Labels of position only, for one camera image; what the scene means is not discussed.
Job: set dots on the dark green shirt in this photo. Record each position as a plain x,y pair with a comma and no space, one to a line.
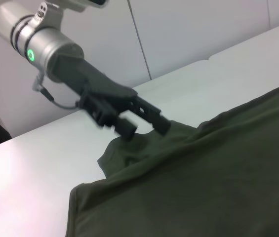
191,177

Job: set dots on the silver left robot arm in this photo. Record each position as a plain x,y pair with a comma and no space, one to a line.
43,42

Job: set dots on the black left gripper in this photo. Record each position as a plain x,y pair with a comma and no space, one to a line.
97,84

